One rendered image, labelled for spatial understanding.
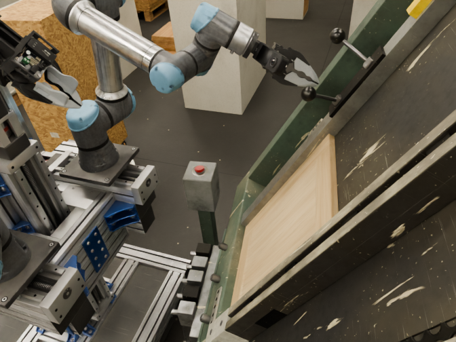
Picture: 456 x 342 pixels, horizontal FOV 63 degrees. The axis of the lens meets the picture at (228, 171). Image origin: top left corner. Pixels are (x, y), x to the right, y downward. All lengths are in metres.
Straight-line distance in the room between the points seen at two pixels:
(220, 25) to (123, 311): 1.50
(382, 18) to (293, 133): 0.45
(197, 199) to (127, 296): 0.75
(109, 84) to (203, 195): 0.56
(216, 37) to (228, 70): 2.42
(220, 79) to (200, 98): 0.32
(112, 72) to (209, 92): 2.29
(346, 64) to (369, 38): 0.10
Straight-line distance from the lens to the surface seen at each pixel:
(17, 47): 0.74
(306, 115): 1.30
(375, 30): 1.19
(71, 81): 0.79
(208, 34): 0.99
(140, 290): 2.08
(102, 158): 1.44
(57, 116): 2.89
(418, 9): 0.94
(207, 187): 1.49
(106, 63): 1.35
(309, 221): 0.90
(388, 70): 0.97
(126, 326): 2.00
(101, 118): 1.40
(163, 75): 0.93
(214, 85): 3.53
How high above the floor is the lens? 1.90
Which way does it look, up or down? 40 degrees down
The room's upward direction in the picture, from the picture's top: 5 degrees counter-clockwise
